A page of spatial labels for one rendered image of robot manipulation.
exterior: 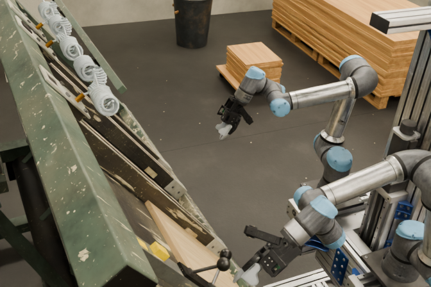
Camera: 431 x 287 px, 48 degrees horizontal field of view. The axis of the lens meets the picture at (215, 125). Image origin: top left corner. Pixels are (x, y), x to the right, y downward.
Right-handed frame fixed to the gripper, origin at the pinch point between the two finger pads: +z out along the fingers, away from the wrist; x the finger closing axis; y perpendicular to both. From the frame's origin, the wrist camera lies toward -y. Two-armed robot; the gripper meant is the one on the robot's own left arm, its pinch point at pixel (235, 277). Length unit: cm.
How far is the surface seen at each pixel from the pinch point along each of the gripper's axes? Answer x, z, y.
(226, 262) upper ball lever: -13.6, -2.8, -2.7
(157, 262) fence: -25.2, 9.1, -12.5
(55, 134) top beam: -48, 5, -46
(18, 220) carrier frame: 147, 114, -140
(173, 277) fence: -17.2, 10.1, -8.6
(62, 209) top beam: -58, 9, -25
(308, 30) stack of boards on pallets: 417, -197, -216
